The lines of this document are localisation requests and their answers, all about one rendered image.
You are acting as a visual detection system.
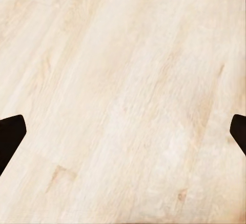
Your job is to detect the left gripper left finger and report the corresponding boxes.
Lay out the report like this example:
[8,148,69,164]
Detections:
[0,114,27,176]

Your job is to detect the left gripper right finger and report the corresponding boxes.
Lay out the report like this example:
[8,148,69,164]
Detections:
[230,114,246,156]

